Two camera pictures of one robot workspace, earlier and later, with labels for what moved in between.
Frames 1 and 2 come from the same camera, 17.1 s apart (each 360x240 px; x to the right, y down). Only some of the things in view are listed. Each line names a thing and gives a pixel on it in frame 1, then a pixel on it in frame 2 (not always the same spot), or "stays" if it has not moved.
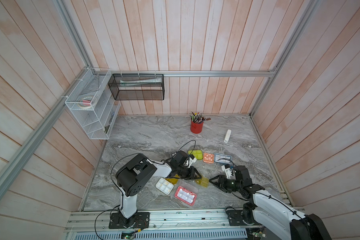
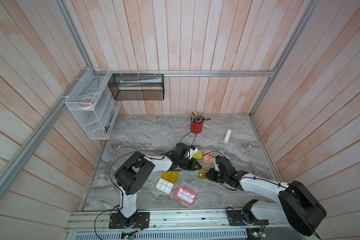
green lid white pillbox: [196, 153] stays
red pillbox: [186, 195] stays
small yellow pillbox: [203, 181] to [202, 173]
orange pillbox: [208, 158] stays
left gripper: [192, 174] to [193, 163]
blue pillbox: [217, 156] stays
